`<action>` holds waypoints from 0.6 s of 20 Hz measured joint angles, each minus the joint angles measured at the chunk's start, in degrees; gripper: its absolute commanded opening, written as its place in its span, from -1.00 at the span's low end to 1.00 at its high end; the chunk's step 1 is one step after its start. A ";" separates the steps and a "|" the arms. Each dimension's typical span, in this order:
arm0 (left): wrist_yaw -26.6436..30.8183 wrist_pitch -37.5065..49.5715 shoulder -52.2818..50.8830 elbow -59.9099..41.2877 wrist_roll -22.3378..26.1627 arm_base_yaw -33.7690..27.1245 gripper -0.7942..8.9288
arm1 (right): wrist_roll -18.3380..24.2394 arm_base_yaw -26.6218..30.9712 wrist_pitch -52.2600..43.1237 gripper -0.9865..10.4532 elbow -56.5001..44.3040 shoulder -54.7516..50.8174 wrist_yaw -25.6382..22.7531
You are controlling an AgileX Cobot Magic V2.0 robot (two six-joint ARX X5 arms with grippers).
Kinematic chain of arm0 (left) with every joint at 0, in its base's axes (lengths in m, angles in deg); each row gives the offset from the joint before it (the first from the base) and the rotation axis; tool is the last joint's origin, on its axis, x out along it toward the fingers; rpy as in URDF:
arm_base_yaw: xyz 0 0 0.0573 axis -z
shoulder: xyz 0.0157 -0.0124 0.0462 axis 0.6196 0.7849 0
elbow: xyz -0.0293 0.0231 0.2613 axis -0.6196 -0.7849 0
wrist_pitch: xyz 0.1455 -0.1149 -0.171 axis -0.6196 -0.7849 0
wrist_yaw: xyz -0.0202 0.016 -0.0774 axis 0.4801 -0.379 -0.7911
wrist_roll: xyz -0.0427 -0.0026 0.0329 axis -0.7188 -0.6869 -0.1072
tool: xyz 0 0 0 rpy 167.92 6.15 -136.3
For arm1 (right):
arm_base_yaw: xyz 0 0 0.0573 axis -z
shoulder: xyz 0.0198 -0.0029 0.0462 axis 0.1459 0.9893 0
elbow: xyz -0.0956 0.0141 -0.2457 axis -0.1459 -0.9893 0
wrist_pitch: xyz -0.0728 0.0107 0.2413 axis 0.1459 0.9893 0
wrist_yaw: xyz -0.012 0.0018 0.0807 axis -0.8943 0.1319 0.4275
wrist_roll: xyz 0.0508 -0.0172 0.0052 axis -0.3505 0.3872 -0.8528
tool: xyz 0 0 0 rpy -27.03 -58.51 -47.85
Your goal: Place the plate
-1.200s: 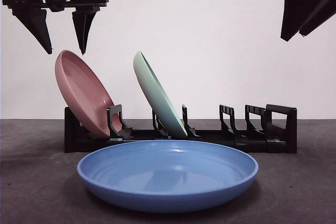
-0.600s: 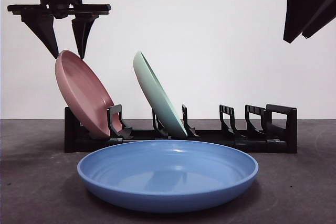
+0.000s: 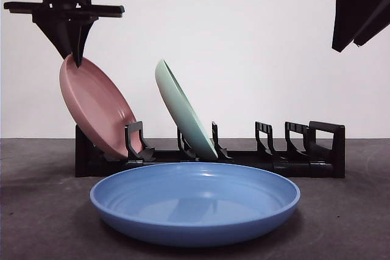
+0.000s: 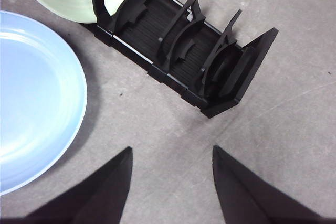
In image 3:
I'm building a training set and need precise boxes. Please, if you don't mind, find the pink plate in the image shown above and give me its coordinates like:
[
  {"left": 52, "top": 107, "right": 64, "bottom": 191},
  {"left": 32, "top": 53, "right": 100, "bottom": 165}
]
[{"left": 59, "top": 54, "right": 138, "bottom": 161}]

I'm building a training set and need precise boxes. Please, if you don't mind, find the green plate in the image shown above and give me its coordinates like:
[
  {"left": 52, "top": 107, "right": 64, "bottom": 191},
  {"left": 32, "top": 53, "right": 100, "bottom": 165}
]
[{"left": 154, "top": 58, "right": 218, "bottom": 160}]

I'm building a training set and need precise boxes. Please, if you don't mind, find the blue plate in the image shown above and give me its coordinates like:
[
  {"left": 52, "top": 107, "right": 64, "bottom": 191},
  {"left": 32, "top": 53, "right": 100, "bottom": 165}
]
[{"left": 89, "top": 162, "right": 302, "bottom": 248}]

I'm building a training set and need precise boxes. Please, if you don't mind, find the black plate rack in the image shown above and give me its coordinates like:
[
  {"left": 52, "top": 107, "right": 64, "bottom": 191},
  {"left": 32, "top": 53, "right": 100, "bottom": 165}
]
[{"left": 74, "top": 119, "right": 347, "bottom": 179}]

